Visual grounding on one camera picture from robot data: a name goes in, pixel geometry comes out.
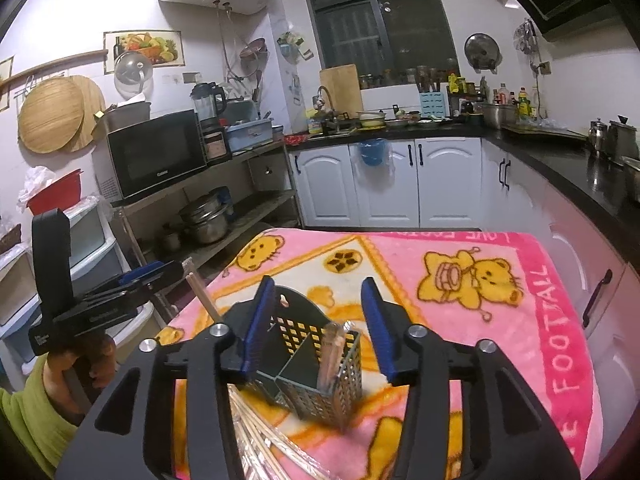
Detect brown storage jar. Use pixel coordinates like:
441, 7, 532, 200
206, 130, 229, 162

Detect white plastic bag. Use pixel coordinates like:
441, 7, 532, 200
17, 166, 57, 211

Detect light blue knife block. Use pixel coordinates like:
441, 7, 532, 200
419, 91, 447, 120

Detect black kitchen countertop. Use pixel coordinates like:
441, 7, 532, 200
286, 124, 640, 263

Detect hanging steel pot lid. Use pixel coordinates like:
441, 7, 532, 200
464, 33, 503, 71

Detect steel tray box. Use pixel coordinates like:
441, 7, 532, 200
94, 101, 152, 134

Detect shower hose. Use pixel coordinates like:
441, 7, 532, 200
214, 1, 241, 83

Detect person's left hand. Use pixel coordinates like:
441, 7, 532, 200
42, 332, 119, 413

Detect red plastic basin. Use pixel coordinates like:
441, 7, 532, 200
26, 169, 84, 215

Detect plastic drawer cabinet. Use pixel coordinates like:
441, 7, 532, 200
0, 195, 157, 366

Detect metal shelf rack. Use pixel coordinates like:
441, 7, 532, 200
111, 140, 304, 311

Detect wooden chopsticks pair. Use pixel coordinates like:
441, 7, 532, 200
316, 321, 355, 392
182, 257, 223, 323

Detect pile of chopsticks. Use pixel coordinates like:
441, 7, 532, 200
227, 385, 331, 480

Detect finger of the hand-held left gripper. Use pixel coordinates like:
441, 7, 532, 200
118, 259, 188, 292
75, 280, 157, 313

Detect grey blue dish drainer box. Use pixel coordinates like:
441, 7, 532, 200
226, 116, 275, 154

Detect round bamboo board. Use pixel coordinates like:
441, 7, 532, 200
18, 76, 86, 154
65, 75, 107, 154

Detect wicker basket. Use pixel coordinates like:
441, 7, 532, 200
0, 223, 24, 257

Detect long wooden rolling pin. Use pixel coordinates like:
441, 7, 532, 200
0, 50, 109, 93

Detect glass pot lid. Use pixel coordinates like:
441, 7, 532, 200
114, 51, 153, 99

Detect pink printed bear blanket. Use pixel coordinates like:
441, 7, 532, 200
155, 227, 603, 480

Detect black blender jug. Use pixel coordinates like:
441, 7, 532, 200
190, 82, 227, 132

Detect black microwave oven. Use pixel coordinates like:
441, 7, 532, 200
106, 110, 209, 202

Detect large steel pot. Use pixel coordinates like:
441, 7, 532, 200
481, 102, 519, 131

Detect white side cabinets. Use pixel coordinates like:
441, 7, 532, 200
480, 139, 640, 466

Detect steel sink faucet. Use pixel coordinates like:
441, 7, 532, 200
316, 85, 352, 134

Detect white kitchen cabinets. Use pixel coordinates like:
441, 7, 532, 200
288, 137, 484, 231

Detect wooden cutting board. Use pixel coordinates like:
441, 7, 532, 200
319, 64, 364, 117

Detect steel canister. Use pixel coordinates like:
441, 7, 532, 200
607, 115, 640, 162

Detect fruit wall poster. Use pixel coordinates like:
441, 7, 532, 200
104, 30, 185, 75

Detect steel pot on shelf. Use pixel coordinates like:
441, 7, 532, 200
179, 194, 232, 246

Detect dark kitchen window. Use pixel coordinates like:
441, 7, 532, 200
297, 0, 461, 92

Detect blue plastic bag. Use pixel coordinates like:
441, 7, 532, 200
352, 138, 396, 172

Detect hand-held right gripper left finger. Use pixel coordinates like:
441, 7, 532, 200
55, 276, 277, 480

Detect hanging wok with lid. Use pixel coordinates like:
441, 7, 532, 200
238, 37, 269, 77

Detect steel kettle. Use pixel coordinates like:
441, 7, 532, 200
588, 117, 609, 154

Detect dark green perforated utensil holder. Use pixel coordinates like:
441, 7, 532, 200
245, 285, 363, 433

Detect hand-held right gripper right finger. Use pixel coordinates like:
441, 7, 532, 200
361, 276, 583, 480

